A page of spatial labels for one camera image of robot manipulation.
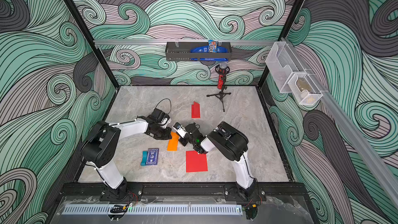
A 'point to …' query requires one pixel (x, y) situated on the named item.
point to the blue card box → (152, 156)
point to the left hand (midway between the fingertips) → (171, 135)
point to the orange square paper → (172, 144)
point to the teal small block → (143, 161)
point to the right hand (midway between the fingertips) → (180, 131)
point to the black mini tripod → (221, 95)
